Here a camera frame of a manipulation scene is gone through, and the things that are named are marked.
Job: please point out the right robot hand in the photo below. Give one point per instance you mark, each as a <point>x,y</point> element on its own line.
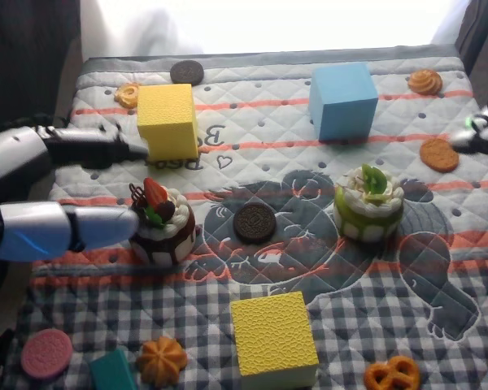
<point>482,134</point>

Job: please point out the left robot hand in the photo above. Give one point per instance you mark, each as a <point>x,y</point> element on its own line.
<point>28,231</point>

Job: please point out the green kiwi toy cake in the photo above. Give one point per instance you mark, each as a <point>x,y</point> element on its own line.
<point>368,211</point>

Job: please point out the chocolate strawberry toy cake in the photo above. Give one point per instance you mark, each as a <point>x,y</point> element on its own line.
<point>171,231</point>

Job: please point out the low yellow foam cube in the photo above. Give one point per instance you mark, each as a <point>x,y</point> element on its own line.
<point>272,333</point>

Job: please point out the round orange toy biscuit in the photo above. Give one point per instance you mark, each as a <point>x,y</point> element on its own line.
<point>439,155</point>

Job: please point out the dark curtain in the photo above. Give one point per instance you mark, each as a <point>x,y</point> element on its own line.
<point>24,53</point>
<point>484,36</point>

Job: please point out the pink sandwich cookie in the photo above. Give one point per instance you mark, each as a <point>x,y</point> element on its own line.
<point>46,353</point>

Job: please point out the teal foam block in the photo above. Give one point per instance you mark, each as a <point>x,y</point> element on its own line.
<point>114,371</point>

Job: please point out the tall yellow foam block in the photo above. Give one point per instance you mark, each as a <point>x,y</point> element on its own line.
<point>166,118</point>

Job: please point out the dark chocolate sandwich cookie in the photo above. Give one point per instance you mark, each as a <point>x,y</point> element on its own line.
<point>254,223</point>
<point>187,73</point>

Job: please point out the grey quilt with printed bear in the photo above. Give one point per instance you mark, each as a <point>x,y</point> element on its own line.
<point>268,272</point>

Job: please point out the orange toy pretzel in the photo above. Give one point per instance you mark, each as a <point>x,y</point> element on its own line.
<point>380,375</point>

